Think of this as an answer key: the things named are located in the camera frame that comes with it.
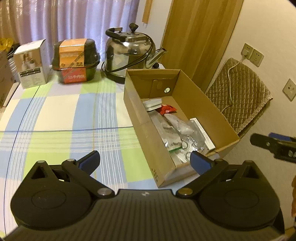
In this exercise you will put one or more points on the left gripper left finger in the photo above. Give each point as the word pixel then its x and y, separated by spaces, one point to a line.
pixel 80 173

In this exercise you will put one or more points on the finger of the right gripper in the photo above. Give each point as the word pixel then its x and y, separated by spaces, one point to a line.
pixel 280 137
pixel 265 142

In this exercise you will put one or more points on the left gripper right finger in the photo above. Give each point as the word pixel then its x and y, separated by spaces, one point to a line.
pixel 207 169

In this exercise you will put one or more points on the clear blister pack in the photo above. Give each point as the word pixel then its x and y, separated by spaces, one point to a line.
pixel 193 142

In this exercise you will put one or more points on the silver foil bag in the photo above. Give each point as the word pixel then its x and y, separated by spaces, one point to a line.
pixel 168 134

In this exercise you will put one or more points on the red candy packet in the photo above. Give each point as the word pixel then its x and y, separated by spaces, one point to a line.
pixel 164 109

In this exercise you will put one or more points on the white plug adapter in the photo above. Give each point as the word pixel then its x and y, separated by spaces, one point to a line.
pixel 152 104

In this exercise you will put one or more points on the clear plastic item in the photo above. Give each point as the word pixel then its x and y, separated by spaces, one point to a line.
pixel 178 124

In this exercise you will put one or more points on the person right hand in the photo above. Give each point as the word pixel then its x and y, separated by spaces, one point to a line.
pixel 293 210

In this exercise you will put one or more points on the brown cardboard box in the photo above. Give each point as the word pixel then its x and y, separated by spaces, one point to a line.
pixel 175 88

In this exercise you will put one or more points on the black orange meal box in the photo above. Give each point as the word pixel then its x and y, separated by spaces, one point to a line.
pixel 75 60

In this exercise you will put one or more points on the cardboard boxes pile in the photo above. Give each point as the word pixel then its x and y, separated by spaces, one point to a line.
pixel 7 80

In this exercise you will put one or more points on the white product box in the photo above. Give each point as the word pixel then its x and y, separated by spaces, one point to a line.
pixel 32 63

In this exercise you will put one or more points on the brown curtain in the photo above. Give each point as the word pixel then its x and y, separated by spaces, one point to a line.
pixel 196 36

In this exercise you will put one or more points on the stainless steel kettle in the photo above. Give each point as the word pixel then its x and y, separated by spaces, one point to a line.
pixel 128 50

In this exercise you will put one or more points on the purple curtain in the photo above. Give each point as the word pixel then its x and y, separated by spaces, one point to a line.
pixel 54 21

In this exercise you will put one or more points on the wall socket double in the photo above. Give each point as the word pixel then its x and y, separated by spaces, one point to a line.
pixel 251 54

